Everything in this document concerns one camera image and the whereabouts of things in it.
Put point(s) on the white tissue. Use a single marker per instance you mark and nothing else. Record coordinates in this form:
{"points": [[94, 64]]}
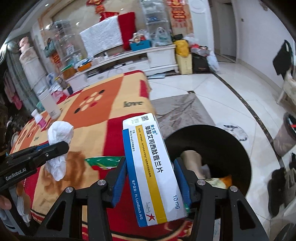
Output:
{"points": [[60, 134]]}

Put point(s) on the cat face round stool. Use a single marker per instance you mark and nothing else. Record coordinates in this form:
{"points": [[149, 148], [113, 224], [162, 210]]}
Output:
{"points": [[236, 131]]}

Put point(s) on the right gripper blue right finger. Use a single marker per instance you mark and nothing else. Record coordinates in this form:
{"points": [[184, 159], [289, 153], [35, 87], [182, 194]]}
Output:
{"points": [[238, 221]]}

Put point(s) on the grey patterned waste basket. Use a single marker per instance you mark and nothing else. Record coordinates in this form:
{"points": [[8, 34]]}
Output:
{"points": [[285, 138]]}

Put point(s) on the black round trash bin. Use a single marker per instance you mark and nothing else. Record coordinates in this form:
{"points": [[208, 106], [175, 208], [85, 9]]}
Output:
{"points": [[219, 150]]}

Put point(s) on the black shopping bag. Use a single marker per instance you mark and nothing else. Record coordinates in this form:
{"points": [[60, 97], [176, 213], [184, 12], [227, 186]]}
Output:
{"points": [[199, 64]]}

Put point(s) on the glass display shelf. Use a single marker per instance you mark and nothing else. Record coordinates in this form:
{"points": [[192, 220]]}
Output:
{"points": [[155, 15]]}

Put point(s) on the grey floor rug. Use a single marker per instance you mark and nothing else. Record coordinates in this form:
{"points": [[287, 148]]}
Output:
{"points": [[176, 112]]}

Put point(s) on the white TV cabinet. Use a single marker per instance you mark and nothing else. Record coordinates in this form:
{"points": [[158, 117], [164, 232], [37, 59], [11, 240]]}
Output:
{"points": [[151, 61]]}

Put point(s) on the yellow bag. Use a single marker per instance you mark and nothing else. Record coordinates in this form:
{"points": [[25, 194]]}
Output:
{"points": [[182, 48]]}

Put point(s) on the blue storage basket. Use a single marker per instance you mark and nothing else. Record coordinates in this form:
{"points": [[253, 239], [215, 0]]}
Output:
{"points": [[144, 44]]}

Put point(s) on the white cloth covered TV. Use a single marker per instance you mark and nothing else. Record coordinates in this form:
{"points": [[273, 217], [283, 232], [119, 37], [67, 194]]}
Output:
{"points": [[102, 36]]}

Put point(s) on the brown paper cup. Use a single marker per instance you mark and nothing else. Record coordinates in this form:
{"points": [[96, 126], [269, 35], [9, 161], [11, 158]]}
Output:
{"points": [[193, 162]]}

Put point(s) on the small white pink bottle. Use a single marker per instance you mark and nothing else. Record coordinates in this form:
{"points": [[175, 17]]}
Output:
{"points": [[40, 121]]}

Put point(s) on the black jacket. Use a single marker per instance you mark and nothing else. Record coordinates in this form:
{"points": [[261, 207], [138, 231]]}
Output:
{"points": [[283, 61]]}

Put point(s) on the white floral chair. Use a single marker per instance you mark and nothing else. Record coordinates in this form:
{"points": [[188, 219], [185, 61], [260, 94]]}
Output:
{"points": [[288, 88]]}

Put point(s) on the cream paper shopping bag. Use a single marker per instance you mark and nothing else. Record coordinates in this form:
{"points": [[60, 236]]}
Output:
{"points": [[184, 64]]}

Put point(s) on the white thermos bottle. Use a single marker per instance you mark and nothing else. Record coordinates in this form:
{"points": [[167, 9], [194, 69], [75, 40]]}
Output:
{"points": [[49, 104]]}

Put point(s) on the orange red patterned blanket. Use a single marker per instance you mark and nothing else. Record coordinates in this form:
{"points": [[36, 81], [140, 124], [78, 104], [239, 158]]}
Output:
{"points": [[97, 113]]}

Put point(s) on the black boots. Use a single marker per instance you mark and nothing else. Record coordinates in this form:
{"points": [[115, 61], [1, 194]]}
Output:
{"points": [[281, 188]]}

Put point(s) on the green red torn wrapper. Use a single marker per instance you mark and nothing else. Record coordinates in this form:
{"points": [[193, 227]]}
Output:
{"points": [[103, 162]]}

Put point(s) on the clear plastic bag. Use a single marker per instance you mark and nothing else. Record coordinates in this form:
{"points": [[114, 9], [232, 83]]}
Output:
{"points": [[161, 38]]}

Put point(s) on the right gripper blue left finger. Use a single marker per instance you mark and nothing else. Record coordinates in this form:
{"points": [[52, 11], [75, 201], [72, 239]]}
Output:
{"points": [[64, 219]]}

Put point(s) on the red chinese knot decoration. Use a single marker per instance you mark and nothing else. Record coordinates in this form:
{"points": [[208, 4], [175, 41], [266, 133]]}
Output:
{"points": [[99, 6]]}

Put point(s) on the white blue medicine box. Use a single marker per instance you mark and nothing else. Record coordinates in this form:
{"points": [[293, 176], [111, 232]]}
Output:
{"points": [[155, 192]]}

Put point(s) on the orange bread wrapper bag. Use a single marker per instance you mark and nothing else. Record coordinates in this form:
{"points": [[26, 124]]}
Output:
{"points": [[223, 183]]}

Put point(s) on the red pillow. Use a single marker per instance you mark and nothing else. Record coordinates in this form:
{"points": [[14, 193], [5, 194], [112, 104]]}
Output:
{"points": [[127, 28]]}

